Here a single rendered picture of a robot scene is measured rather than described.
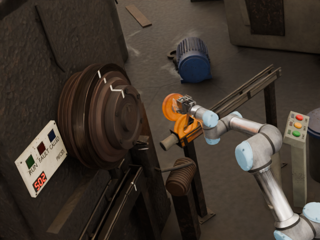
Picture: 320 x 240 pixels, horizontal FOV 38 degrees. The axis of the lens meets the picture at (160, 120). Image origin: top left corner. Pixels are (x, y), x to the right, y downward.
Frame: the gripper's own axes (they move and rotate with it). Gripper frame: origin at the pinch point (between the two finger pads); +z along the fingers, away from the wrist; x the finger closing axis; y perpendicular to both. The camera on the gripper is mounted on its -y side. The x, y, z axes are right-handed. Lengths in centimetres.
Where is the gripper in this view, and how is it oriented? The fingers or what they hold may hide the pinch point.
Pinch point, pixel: (174, 104)
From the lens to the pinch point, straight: 258.6
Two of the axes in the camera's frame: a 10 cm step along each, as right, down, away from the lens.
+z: -5.4, -3.1, 7.9
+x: -8.2, 4.2, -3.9
